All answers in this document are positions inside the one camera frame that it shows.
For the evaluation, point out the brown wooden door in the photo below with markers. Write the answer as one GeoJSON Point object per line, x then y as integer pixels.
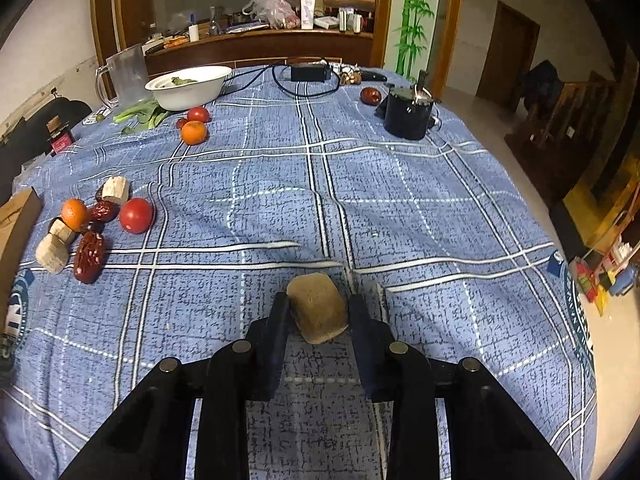
{"type": "Point", "coordinates": [507, 55]}

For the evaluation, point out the pile of colourful boxes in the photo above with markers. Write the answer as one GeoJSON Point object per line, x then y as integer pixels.
{"type": "Point", "coordinates": [602, 272]}

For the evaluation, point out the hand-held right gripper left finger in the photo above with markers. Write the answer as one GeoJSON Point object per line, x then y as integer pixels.
{"type": "Point", "coordinates": [277, 342]}

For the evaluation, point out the black chair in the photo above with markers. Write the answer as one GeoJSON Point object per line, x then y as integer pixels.
{"type": "Point", "coordinates": [35, 130]}

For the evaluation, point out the brown cardboard box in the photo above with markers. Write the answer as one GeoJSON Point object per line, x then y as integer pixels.
{"type": "Point", "coordinates": [12, 240]}

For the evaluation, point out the dark jacket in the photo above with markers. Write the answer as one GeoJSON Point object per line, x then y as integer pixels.
{"type": "Point", "coordinates": [544, 80]}

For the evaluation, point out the black power adapter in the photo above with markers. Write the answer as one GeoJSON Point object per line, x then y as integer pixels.
{"type": "Point", "coordinates": [310, 71]}

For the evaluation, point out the wooden bench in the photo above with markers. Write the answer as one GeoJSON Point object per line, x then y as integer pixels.
{"type": "Point", "coordinates": [575, 125]}

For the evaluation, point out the white and blue carton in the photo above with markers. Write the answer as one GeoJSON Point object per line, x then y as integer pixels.
{"type": "Point", "coordinates": [307, 9]}

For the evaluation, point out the brown walnuts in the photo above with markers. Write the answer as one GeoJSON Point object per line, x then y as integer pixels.
{"type": "Point", "coordinates": [350, 78]}

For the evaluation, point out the small red box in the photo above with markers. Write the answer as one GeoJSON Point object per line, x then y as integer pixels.
{"type": "Point", "coordinates": [61, 142]}

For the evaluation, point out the green bamboo wall sticker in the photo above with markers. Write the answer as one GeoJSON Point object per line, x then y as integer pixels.
{"type": "Point", "coordinates": [412, 15]}

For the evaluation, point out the small red date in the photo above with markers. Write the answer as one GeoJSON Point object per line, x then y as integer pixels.
{"type": "Point", "coordinates": [181, 122]}

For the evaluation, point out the wooden counter cabinet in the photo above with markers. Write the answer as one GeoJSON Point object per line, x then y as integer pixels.
{"type": "Point", "coordinates": [250, 50]}

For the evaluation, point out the dark red apple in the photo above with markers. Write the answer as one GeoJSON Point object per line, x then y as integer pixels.
{"type": "Point", "coordinates": [370, 96]}

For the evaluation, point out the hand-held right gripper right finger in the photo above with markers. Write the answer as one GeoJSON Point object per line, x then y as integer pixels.
{"type": "Point", "coordinates": [364, 347]}

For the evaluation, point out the clear glass pitcher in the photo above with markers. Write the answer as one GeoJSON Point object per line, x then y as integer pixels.
{"type": "Point", "coordinates": [124, 77]}

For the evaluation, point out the red tomato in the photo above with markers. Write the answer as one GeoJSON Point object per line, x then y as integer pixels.
{"type": "Point", "coordinates": [198, 113]}
{"type": "Point", "coordinates": [136, 215]}

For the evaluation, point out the white bowl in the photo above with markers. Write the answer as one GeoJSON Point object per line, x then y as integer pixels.
{"type": "Point", "coordinates": [187, 87]}

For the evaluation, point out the green leafy vegetable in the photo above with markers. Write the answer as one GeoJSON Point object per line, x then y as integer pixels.
{"type": "Point", "coordinates": [142, 112]}

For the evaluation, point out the small white cup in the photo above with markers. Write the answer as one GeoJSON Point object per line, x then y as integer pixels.
{"type": "Point", "coordinates": [194, 33]}

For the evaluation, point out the black electric kettle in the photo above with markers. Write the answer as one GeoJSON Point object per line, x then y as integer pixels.
{"type": "Point", "coordinates": [407, 112]}

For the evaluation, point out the white plastic bag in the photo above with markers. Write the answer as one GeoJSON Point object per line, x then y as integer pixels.
{"type": "Point", "coordinates": [272, 10]}

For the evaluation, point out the orange tangerine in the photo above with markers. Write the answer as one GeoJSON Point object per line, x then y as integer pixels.
{"type": "Point", "coordinates": [73, 212]}
{"type": "Point", "coordinates": [194, 132]}

